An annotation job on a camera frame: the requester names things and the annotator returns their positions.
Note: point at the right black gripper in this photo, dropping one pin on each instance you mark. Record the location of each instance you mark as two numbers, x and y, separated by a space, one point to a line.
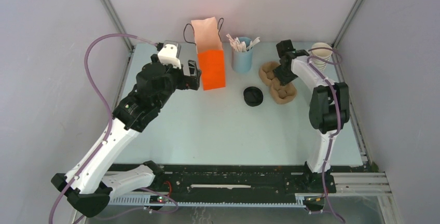
284 80

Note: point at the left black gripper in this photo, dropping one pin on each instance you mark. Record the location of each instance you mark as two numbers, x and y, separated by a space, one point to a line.
189 82

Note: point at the brown pulp cup carrier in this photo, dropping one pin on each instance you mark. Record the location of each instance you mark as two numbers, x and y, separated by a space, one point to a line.
280 94

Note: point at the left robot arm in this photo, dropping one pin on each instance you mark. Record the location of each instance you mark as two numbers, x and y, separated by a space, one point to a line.
86 187

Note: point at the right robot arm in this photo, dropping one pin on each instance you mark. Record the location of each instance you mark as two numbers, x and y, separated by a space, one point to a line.
329 106

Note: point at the orange paper bag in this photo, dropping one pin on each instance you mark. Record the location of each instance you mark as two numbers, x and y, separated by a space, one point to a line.
210 51

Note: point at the stack of black lids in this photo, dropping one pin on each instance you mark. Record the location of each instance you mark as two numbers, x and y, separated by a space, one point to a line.
253 96

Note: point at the light blue holder cup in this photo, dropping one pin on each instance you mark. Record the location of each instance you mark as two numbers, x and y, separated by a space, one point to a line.
242 61

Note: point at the stack of paper cups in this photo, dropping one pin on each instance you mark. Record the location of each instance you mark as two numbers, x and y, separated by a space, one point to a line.
323 51

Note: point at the white stir stick packets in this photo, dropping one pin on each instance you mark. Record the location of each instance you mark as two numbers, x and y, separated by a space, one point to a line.
241 46

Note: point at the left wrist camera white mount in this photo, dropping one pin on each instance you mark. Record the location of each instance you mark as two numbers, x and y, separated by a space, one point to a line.
169 54

